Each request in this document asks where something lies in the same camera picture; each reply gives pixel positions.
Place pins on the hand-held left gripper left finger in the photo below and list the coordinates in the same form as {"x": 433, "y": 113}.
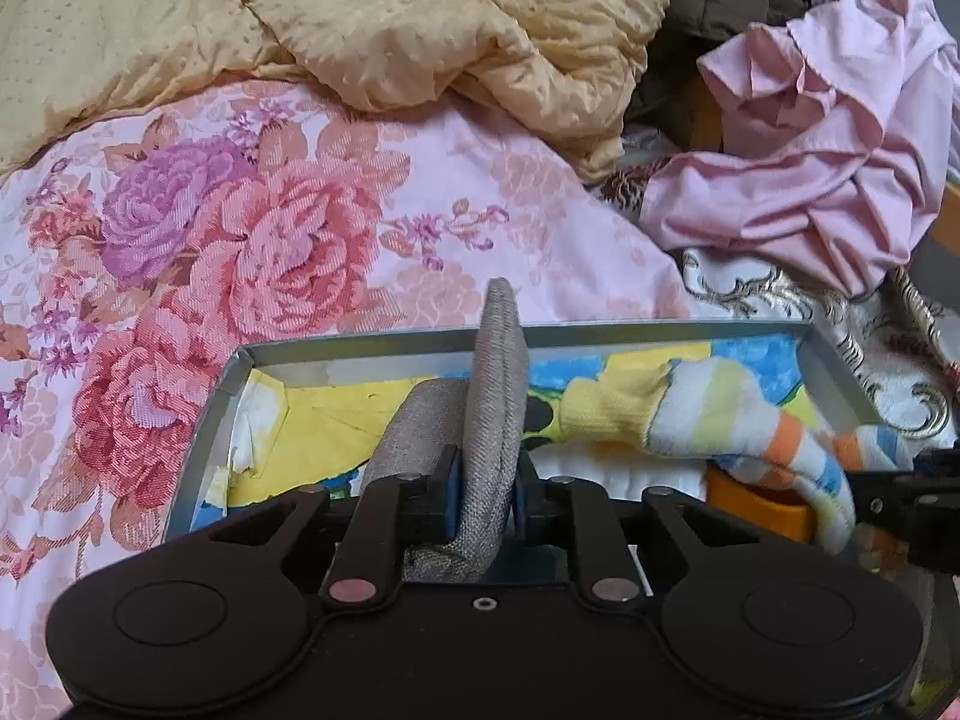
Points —
{"x": 450, "y": 493}

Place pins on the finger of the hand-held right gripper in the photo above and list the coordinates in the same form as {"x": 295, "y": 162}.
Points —
{"x": 900, "y": 491}

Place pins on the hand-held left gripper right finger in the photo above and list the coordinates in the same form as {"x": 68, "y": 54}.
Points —
{"x": 526, "y": 502}

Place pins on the white fluffy sock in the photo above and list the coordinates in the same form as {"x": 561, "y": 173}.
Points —
{"x": 615, "y": 469}

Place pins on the grey box with painted bottom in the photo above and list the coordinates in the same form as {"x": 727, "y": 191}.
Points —
{"x": 375, "y": 341}

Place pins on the colourful striped sock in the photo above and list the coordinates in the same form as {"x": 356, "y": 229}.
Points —
{"x": 720, "y": 412}

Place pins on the white cloth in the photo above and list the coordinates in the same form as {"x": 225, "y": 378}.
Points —
{"x": 259, "y": 427}

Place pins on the white gold ornate blanket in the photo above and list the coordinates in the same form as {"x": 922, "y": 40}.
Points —
{"x": 750, "y": 292}

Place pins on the pink garment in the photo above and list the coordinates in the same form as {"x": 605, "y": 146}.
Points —
{"x": 810, "y": 165}

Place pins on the pink floral bedsheet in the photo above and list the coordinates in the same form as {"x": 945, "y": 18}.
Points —
{"x": 225, "y": 240}

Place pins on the yellow quilt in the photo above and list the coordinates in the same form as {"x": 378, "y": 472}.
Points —
{"x": 300, "y": 22}

